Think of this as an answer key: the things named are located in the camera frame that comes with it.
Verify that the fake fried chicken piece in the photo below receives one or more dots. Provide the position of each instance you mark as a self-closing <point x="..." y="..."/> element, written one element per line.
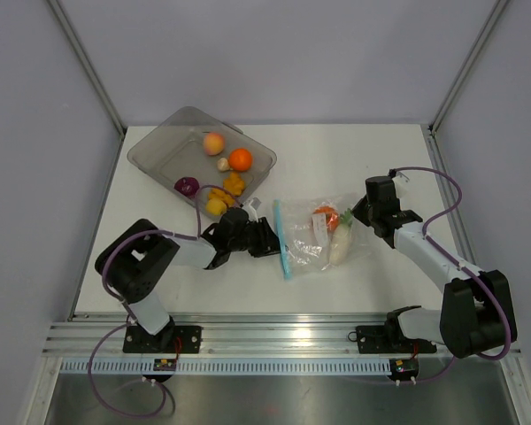
<point x="233" y="186"/>

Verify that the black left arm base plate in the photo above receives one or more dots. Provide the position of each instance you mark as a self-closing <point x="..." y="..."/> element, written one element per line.
<point x="178" y="338"/>

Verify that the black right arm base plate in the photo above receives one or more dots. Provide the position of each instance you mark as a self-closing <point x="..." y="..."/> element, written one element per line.
<point x="373" y="339"/>

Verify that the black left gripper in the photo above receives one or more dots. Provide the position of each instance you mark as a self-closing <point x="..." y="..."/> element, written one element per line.
<point x="268" y="243"/>

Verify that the beige fake garlic bulb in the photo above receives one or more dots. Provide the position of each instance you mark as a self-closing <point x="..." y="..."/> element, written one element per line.
<point x="223" y="165"/>

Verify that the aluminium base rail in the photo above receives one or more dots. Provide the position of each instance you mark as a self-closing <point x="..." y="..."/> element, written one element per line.
<point x="318" y="335"/>

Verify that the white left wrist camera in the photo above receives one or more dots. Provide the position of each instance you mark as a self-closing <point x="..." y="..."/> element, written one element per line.
<point x="251" y="207"/>

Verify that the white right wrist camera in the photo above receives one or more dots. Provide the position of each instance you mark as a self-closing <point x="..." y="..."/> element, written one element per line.
<point x="397" y="175"/>

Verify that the fake peach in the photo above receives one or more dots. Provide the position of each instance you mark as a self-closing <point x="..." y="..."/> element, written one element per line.
<point x="213" y="143"/>

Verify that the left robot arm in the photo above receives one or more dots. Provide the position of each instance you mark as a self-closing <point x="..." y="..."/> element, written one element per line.
<point x="132" y="265"/>

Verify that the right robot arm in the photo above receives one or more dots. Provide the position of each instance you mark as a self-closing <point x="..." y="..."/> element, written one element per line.
<point x="476" y="316"/>

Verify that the purple fake onion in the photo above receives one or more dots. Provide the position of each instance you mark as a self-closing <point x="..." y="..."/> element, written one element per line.
<point x="187" y="186"/>

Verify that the orange fake orange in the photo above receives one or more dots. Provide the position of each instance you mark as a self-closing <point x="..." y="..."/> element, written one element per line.
<point x="240" y="160"/>

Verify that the smoky clear plastic bin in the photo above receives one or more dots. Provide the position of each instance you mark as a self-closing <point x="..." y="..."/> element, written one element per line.
<point x="175" y="150"/>

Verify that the white slotted cable duct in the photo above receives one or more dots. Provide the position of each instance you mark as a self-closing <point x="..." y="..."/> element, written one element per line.
<point x="246" y="367"/>

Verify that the clear zip top bag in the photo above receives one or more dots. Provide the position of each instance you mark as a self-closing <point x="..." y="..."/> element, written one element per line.
<point x="304" y="239"/>

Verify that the aluminium frame rail right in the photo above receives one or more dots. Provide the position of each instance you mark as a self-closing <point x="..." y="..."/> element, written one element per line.
<point x="449" y="195"/>

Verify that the orange fake pumpkin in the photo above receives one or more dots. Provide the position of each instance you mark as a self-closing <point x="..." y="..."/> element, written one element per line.
<point x="331" y="215"/>

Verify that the white fake radish with leaves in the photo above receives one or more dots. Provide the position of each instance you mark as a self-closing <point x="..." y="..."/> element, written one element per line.
<point x="341" y="239"/>

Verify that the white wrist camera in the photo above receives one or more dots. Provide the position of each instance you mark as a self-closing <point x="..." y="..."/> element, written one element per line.
<point x="397" y="175"/>
<point x="251" y="207"/>

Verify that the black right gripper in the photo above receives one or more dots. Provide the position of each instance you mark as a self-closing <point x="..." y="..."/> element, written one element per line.
<point x="358" y="212"/>

